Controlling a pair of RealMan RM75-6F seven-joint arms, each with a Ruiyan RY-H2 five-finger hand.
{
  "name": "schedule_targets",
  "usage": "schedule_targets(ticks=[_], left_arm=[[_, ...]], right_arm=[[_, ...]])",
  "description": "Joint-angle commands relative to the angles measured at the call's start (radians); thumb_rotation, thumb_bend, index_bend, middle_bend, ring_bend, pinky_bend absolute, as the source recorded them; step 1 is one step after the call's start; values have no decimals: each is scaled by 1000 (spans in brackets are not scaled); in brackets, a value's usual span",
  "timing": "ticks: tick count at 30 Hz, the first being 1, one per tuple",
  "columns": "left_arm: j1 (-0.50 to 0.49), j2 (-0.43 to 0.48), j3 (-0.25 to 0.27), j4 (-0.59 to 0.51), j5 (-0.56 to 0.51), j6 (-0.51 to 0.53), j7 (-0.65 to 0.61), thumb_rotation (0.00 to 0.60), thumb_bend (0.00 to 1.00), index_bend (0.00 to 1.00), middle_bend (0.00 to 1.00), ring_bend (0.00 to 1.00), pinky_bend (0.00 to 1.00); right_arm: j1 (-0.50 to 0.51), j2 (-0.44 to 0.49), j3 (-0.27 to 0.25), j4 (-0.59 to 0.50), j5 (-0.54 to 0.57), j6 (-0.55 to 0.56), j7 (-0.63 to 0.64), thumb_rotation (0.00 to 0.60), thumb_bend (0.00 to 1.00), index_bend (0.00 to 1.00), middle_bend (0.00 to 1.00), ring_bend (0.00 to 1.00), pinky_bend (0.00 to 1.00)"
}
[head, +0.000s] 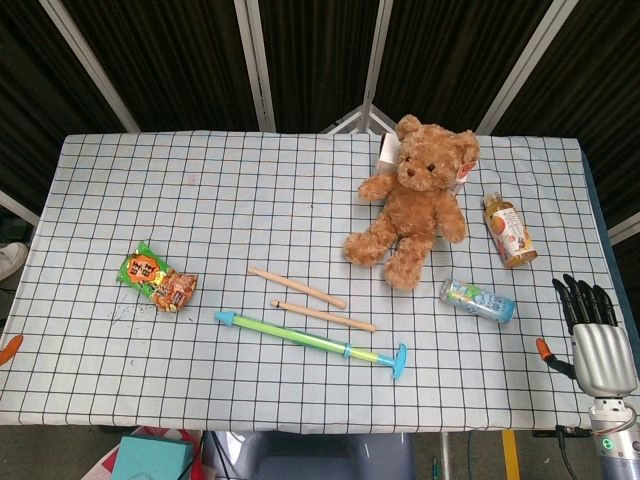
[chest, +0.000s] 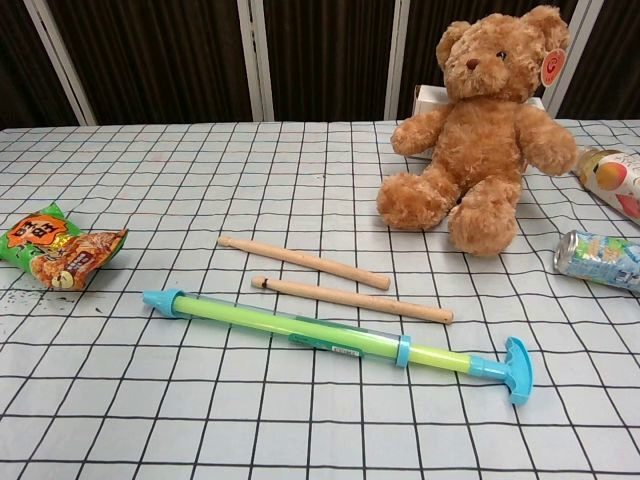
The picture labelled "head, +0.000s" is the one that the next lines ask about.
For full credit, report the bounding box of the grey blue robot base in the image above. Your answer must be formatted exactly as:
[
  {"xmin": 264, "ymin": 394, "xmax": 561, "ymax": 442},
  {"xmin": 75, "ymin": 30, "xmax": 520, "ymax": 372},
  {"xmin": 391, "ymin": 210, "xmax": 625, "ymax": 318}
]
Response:
[{"xmin": 239, "ymin": 430, "xmax": 417, "ymax": 480}]

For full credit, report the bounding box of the brown plush teddy bear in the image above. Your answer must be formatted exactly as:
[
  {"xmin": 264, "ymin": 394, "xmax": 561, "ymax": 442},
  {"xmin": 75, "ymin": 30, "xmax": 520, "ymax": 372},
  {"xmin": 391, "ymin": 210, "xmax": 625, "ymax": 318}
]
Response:
[{"xmin": 343, "ymin": 113, "xmax": 481, "ymax": 292}]

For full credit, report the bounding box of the green orange snack bag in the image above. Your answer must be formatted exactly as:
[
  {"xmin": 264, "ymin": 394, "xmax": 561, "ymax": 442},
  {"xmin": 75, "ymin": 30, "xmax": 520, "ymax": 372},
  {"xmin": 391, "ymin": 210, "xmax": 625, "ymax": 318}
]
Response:
[{"xmin": 117, "ymin": 240, "xmax": 199, "ymax": 315}]

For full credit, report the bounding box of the orange tea bottle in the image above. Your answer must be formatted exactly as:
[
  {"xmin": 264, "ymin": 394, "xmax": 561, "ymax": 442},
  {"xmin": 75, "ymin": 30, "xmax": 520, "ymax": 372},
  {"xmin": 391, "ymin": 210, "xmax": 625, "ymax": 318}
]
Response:
[{"xmin": 482, "ymin": 191, "xmax": 539, "ymax": 270}]

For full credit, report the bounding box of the white partition foot brace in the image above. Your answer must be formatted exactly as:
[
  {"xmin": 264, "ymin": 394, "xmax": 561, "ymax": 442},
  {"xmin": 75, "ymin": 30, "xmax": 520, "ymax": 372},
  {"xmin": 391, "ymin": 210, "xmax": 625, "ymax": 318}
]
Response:
[{"xmin": 319, "ymin": 103, "xmax": 402, "ymax": 135}]

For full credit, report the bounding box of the red white ear tag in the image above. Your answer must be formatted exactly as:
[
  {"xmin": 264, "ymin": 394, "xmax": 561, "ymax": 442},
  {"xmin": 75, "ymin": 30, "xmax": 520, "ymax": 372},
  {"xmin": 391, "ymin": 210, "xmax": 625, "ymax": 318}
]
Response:
[{"xmin": 455, "ymin": 149, "xmax": 480, "ymax": 184}]

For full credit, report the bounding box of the light blue drink can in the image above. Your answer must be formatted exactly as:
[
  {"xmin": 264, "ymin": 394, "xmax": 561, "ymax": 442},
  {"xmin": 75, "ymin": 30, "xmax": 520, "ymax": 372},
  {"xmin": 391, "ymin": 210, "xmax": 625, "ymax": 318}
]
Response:
[{"xmin": 439, "ymin": 278, "xmax": 516, "ymax": 325}]

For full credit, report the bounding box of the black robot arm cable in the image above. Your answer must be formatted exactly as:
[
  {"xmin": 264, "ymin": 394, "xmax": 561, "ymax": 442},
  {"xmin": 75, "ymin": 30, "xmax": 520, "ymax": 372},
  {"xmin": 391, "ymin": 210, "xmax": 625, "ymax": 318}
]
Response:
[{"xmin": 532, "ymin": 423, "xmax": 592, "ymax": 480}]

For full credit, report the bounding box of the teal box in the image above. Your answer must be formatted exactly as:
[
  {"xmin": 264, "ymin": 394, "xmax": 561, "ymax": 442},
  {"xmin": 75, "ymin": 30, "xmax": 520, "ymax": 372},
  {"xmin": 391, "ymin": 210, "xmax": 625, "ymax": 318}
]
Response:
[{"xmin": 110, "ymin": 433, "xmax": 197, "ymax": 480}]

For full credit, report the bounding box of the blue checked tablecloth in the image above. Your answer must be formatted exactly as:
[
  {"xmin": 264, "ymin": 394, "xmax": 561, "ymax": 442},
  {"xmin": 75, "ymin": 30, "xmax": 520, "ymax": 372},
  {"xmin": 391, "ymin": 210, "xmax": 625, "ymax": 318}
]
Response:
[{"xmin": 0, "ymin": 130, "xmax": 640, "ymax": 435}]

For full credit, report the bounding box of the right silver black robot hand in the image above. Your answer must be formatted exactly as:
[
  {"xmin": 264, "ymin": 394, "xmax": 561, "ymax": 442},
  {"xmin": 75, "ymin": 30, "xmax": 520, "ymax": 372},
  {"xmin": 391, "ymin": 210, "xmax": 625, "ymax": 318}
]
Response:
[{"xmin": 535, "ymin": 273, "xmax": 640, "ymax": 400}]

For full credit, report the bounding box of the green blue water squirter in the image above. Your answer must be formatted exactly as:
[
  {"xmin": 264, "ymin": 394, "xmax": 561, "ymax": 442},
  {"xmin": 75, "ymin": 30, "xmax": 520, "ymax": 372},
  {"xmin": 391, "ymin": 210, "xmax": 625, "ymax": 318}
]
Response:
[{"xmin": 213, "ymin": 309, "xmax": 408, "ymax": 381}]

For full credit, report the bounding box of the white partition frame post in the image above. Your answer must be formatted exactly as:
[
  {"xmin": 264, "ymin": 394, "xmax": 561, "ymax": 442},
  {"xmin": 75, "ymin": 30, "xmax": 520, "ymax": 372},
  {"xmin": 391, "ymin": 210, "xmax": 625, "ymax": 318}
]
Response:
[
  {"xmin": 473, "ymin": 0, "xmax": 579, "ymax": 135},
  {"xmin": 233, "ymin": 0, "xmax": 277, "ymax": 132},
  {"xmin": 358, "ymin": 0, "xmax": 397, "ymax": 132},
  {"xmin": 38, "ymin": 0, "xmax": 142, "ymax": 134}
]

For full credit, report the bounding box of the left robot hand orange tip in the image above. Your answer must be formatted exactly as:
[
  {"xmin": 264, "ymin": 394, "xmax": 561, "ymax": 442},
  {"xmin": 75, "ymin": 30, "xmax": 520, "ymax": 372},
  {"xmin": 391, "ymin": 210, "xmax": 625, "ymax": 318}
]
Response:
[{"xmin": 0, "ymin": 333, "xmax": 24, "ymax": 367}]

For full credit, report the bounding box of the wooden stick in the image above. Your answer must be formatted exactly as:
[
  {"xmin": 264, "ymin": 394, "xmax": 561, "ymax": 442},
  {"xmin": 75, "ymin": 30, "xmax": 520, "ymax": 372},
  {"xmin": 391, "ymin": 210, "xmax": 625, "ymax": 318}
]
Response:
[
  {"xmin": 269, "ymin": 298, "xmax": 377, "ymax": 334},
  {"xmin": 247, "ymin": 266, "xmax": 347, "ymax": 310}
]

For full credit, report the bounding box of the white shoe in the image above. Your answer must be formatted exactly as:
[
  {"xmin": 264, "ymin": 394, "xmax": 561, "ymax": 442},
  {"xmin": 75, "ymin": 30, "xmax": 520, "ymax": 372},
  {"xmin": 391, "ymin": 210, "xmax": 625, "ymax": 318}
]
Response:
[{"xmin": 0, "ymin": 241, "xmax": 30, "ymax": 282}]

